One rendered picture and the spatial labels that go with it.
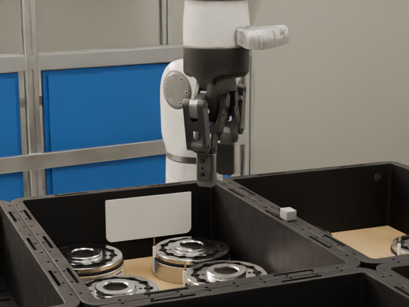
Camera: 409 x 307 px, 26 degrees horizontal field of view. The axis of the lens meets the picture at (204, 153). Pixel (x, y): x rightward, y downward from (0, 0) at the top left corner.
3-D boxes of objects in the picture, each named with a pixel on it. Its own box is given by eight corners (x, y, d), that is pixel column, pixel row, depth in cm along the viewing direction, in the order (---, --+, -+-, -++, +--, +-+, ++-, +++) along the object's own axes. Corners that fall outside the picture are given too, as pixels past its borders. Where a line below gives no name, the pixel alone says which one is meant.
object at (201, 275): (173, 270, 111) (173, 265, 111) (246, 260, 115) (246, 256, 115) (203, 298, 102) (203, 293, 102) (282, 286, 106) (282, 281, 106)
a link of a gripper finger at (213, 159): (198, 152, 100) (198, 184, 101) (196, 153, 100) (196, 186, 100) (216, 153, 99) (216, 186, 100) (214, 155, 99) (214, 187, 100)
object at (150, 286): (62, 285, 106) (62, 281, 106) (143, 275, 110) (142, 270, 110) (84, 317, 97) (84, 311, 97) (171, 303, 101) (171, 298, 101)
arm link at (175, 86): (198, 64, 132) (195, 175, 136) (238, 58, 139) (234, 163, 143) (153, 56, 138) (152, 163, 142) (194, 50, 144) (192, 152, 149)
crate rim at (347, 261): (9, 215, 117) (8, 198, 117) (217, 194, 128) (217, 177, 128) (86, 331, 81) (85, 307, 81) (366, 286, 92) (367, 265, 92)
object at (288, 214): (279, 217, 108) (279, 208, 108) (290, 215, 109) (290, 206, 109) (286, 221, 107) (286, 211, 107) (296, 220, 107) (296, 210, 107)
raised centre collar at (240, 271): (200, 270, 110) (200, 265, 110) (236, 265, 112) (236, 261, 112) (215, 284, 106) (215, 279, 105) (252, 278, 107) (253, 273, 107)
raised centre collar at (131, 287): (89, 286, 105) (89, 281, 105) (129, 281, 107) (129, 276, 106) (101, 301, 100) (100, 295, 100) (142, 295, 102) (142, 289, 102)
